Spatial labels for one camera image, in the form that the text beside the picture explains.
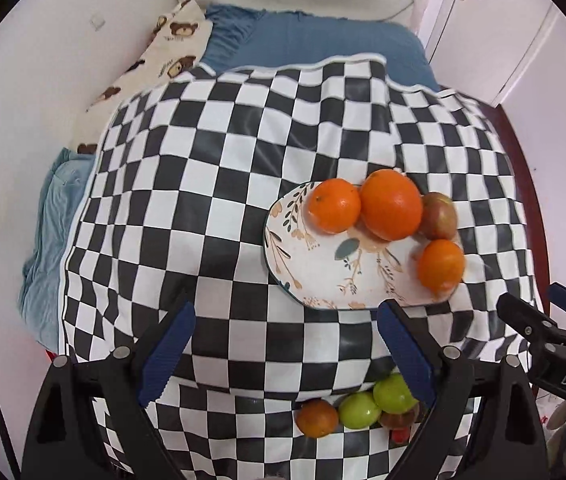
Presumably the blue bed sheet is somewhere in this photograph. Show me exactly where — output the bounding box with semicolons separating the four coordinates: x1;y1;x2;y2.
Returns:
203;4;440;92

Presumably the dark red bed frame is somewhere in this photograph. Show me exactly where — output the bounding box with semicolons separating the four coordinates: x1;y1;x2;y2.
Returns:
480;102;550;314

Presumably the dark orange mandarin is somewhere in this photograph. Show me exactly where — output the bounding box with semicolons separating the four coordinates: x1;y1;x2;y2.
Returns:
295;399;339;439

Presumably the white door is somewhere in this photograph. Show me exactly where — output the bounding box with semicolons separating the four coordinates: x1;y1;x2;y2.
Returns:
428;0;558;106

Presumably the orange on plate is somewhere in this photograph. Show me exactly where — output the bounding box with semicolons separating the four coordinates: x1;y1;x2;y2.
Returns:
306;178;361;234

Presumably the large green apple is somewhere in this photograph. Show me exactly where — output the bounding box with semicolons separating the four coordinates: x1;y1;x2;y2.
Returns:
372;373;419;415

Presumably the black white checkered cloth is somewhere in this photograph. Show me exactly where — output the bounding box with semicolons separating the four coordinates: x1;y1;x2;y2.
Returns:
58;54;535;479

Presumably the small orange mandarin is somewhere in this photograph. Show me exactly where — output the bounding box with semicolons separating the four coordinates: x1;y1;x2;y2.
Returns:
417;240;466;296

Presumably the light blue towel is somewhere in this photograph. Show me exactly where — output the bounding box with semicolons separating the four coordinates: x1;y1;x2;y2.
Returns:
17;148;94;352

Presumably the floral ceramic plate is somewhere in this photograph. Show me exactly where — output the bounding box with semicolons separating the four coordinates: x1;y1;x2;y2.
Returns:
262;182;458;310

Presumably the small green apple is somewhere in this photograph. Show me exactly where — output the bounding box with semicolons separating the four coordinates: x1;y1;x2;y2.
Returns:
338;391;382;430

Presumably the red-brown apple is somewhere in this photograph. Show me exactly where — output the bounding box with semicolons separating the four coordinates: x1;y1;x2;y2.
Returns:
379;402;420;431

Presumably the red cherry tomato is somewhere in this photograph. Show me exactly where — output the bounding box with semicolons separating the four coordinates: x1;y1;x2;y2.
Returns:
391;427;410;445

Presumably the large orange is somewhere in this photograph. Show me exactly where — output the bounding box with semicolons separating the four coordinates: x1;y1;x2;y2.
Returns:
359;169;423;242

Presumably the bear print pillow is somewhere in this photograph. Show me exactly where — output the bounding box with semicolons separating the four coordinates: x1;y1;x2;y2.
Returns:
69;0;213;148

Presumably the wall socket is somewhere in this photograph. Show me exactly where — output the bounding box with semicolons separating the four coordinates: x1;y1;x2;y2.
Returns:
90;13;105;32

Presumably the brownish apple on plate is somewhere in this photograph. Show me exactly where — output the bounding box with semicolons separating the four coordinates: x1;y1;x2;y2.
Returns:
419;192;458;240

